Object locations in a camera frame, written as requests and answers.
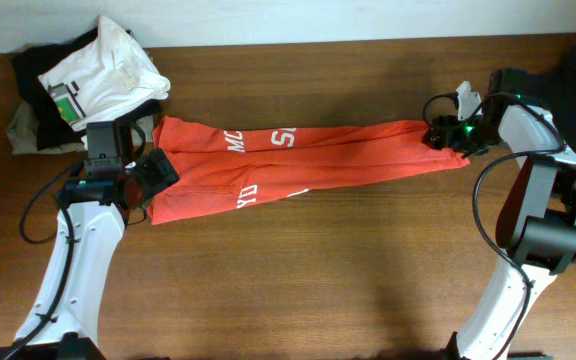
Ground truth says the orange soccer t-shirt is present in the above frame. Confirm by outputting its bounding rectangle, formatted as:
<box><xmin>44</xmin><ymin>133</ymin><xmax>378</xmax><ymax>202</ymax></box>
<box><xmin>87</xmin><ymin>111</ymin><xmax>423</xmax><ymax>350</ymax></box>
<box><xmin>147</xmin><ymin>116</ymin><xmax>469</xmax><ymax>225</ymax></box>

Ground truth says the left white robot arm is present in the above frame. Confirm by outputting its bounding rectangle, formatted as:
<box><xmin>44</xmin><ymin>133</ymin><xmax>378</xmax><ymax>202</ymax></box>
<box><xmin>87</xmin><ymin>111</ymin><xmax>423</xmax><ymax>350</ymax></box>
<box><xmin>0</xmin><ymin>149</ymin><xmax>179</xmax><ymax>359</ymax></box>

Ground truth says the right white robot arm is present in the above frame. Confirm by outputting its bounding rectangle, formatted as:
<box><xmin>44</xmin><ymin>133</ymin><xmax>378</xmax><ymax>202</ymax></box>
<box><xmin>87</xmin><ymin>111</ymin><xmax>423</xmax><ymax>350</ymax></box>
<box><xmin>429</xmin><ymin>87</ymin><xmax>576</xmax><ymax>359</ymax></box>

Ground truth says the black folded garment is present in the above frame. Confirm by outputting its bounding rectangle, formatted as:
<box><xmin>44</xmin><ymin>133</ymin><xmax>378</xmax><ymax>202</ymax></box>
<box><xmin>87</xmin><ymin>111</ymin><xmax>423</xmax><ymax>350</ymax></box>
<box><xmin>12</xmin><ymin>28</ymin><xmax>165</xmax><ymax>152</ymax></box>

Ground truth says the white folded t-shirt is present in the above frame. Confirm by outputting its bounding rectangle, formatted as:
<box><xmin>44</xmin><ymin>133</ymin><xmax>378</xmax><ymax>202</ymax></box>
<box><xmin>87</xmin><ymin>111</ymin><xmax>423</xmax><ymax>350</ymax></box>
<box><xmin>38</xmin><ymin>16</ymin><xmax>170</xmax><ymax>132</ymax></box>

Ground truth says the beige folded garment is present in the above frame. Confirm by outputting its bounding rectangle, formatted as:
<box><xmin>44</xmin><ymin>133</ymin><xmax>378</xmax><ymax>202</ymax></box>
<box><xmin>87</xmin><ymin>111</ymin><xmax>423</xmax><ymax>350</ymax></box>
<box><xmin>6</xmin><ymin>100</ymin><xmax>163</xmax><ymax>155</ymax></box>

